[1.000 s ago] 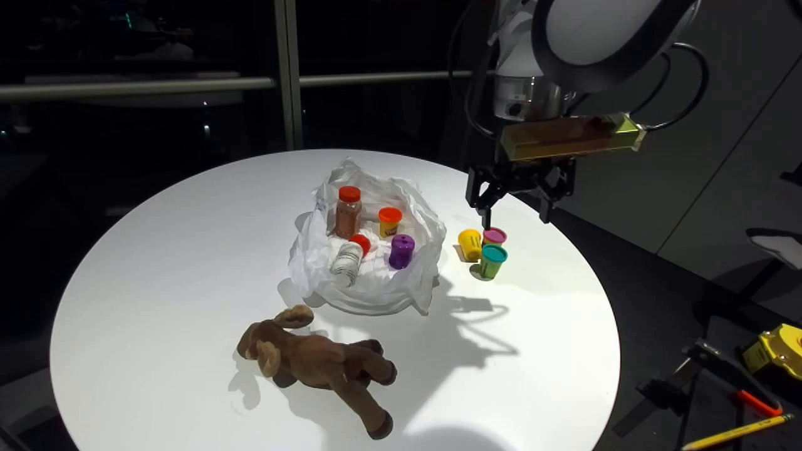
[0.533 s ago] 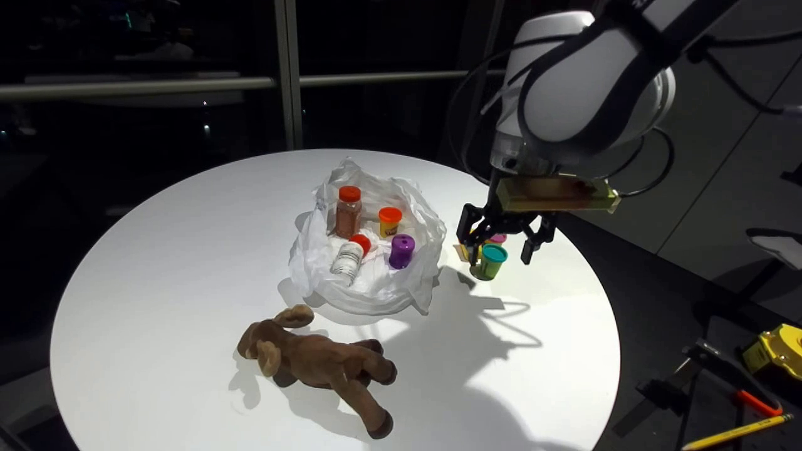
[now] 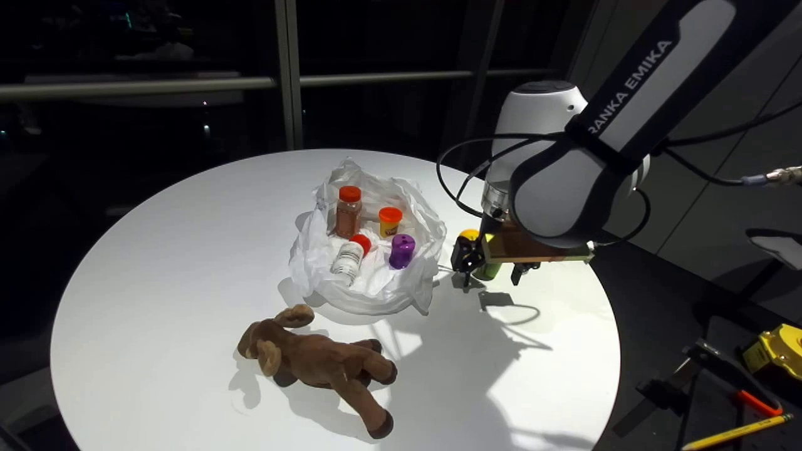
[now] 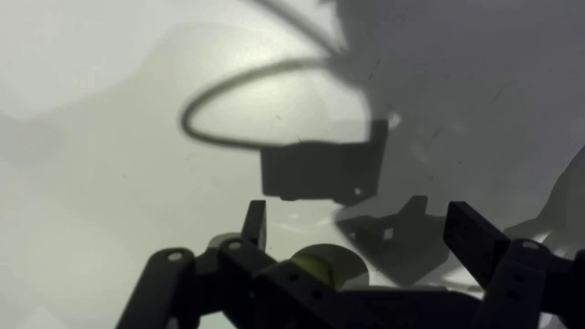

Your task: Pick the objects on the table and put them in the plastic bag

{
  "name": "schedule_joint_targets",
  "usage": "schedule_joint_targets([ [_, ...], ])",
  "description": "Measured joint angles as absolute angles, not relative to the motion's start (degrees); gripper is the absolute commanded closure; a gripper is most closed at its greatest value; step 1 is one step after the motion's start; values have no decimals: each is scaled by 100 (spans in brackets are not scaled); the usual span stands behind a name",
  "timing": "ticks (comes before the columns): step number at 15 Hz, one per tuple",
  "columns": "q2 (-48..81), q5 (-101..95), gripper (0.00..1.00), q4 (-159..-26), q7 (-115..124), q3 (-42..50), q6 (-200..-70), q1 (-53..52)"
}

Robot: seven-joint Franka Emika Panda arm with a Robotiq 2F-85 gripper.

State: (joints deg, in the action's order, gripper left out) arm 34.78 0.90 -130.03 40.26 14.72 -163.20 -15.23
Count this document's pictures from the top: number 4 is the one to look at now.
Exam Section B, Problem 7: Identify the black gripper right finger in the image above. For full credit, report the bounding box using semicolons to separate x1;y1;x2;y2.
441;199;555;329

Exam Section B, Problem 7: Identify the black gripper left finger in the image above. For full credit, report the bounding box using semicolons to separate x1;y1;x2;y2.
116;199;344;329

